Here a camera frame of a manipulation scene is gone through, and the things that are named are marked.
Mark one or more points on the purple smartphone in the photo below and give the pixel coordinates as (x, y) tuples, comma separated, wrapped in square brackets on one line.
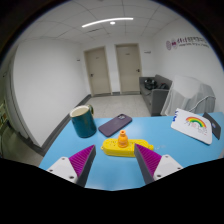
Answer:
[(115, 125)]

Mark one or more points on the dark grey notebook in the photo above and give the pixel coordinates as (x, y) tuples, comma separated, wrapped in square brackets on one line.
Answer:
[(215, 128)]

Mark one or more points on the grey sofa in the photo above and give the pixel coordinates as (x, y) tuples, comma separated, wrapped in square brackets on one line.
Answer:
[(156, 98)]

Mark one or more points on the long ceiling light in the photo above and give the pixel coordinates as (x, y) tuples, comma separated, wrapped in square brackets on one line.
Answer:
[(106, 21)]

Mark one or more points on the orange charger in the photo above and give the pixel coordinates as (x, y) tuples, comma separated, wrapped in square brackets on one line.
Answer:
[(122, 140)]

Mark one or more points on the furniture under white cover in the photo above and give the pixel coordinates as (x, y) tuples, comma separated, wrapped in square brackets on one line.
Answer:
[(190, 93)]

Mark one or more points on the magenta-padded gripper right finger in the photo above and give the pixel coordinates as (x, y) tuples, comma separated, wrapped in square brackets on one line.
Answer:
[(166, 165)]

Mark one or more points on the teal mug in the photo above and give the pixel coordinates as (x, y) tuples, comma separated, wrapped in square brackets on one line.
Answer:
[(83, 125)]

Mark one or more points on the white board with rainbow print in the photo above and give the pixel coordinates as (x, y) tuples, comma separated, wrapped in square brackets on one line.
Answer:
[(191, 128)]

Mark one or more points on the black bag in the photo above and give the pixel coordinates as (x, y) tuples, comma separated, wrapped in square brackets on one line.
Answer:
[(151, 84)]

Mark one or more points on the beige door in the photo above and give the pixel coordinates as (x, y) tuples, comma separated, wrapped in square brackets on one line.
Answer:
[(97, 71), (128, 68)]

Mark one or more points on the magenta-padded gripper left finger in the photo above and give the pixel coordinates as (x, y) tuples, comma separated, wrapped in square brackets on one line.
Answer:
[(63, 166)]

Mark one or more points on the round ceiling light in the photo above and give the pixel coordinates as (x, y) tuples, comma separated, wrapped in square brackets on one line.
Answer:
[(112, 23)]

